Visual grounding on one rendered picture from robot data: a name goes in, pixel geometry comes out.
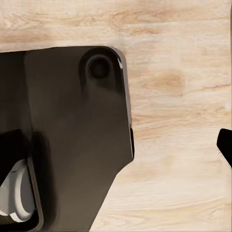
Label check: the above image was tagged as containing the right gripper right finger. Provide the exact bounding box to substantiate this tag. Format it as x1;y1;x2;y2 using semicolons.
217;128;232;167

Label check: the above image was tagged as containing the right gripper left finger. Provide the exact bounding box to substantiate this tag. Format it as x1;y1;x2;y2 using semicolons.
0;129;25;187

